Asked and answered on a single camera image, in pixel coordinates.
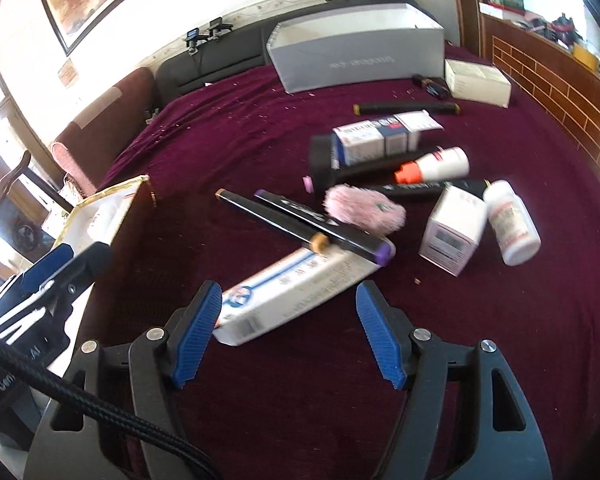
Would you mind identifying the black tape roll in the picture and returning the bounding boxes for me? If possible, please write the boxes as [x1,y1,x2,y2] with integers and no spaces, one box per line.
[308,134,406,192]

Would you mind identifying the black marker with brown cap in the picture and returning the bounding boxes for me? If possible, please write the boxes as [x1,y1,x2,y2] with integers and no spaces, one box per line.
[215,188,329,256]

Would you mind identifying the pink fluffy pouch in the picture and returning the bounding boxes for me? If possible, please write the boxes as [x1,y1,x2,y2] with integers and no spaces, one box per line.
[322,184,407,234]

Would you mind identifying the small black gadget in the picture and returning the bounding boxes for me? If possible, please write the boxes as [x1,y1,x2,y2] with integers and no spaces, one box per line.
[412,74,451,98]

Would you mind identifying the maroon armchair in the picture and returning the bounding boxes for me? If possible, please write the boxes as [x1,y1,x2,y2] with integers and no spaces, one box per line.
[50,66,156,200]

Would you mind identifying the black marker with yellow tip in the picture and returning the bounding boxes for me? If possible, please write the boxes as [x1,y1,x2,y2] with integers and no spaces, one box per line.
[367,178,491,200]

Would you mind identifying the long white blue box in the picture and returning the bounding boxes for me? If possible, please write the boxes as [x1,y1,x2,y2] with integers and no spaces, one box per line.
[212,245,381,347]

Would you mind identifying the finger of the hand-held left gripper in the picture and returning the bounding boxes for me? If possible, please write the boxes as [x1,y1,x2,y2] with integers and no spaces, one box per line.
[17,244,76,297]
[40,241,114,326]

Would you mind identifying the white barcode medicine box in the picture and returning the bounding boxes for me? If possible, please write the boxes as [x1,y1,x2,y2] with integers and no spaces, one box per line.
[419,184,488,277]

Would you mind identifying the black leather sofa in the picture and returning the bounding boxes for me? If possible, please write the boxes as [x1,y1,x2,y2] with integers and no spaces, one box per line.
[155,0,431,111]

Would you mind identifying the white flap medicine box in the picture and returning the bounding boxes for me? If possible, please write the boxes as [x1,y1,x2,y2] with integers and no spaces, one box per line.
[380,111,443,133]

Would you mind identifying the black marker with gold ends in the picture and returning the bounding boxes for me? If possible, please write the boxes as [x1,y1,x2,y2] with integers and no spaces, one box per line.
[352,101,462,116]

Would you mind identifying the small cream box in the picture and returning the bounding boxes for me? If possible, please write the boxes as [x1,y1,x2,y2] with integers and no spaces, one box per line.
[444,58,512,108]

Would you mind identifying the dark wooden chair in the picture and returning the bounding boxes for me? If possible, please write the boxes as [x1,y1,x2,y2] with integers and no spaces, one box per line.
[0,152,76,261]

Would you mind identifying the red white flat box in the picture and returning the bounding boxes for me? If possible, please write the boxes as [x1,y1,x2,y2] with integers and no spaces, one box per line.
[479,1,526,18]

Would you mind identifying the yellow box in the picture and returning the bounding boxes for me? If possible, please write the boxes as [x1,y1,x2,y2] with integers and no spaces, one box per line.
[572,44,598,68]

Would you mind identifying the white pill bottle red print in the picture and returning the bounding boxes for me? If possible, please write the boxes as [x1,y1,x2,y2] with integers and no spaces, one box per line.
[482,180,542,267]

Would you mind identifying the dark toy vehicle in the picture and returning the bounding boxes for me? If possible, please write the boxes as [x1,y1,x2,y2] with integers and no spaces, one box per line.
[547,12,583,43]

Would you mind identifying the grey shoe box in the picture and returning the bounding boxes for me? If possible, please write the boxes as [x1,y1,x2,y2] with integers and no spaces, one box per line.
[266,1,447,95]

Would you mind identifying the white orange-capped glue bottle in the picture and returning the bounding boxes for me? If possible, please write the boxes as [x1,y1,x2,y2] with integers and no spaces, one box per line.
[394,146,471,185]

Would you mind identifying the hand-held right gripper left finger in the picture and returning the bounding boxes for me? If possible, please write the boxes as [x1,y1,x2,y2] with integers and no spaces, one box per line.
[22,280,224,480]

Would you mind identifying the black marker with purple cap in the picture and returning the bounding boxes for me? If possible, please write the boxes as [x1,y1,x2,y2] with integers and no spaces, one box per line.
[254,189,397,265]

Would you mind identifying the white gold-edged box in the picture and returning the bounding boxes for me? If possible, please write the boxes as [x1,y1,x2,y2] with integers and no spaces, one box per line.
[45,175,157,376]

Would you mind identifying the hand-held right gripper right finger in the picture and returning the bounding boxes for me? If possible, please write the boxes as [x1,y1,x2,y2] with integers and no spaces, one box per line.
[356,281,553,480]

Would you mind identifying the black braided cable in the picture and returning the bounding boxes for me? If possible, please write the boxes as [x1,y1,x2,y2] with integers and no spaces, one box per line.
[0,327,218,480]

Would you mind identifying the blue white medicine box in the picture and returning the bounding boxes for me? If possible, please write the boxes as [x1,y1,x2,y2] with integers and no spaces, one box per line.
[332,117,411,168]

